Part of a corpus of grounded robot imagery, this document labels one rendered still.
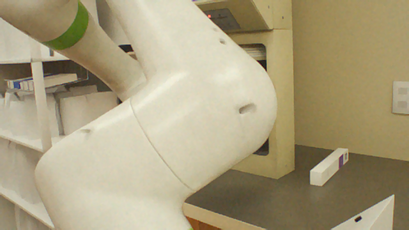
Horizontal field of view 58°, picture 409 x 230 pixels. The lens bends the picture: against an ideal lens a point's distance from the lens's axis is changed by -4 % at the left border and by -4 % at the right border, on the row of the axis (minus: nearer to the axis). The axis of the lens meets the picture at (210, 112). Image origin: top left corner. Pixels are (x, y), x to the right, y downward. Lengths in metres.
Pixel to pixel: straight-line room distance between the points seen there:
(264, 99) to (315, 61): 1.21
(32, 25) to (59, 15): 0.05
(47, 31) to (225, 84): 0.44
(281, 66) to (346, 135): 0.50
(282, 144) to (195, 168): 0.87
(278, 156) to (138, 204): 0.88
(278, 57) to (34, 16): 0.74
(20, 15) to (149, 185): 0.41
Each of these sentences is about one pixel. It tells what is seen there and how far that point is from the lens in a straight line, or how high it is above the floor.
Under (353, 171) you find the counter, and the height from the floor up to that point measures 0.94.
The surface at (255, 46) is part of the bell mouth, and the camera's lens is 1.27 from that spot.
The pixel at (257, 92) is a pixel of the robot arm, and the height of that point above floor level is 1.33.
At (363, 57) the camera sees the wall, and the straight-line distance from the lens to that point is 1.52.
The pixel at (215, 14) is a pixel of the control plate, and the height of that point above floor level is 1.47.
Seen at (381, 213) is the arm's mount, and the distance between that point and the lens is 0.40.
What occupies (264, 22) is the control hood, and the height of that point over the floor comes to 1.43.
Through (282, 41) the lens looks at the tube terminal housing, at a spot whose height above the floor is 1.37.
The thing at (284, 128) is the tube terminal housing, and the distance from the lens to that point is 1.25.
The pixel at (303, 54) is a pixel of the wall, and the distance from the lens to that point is 1.62.
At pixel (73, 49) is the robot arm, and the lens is 0.80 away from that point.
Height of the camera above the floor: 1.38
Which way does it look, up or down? 10 degrees down
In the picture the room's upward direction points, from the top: 3 degrees counter-clockwise
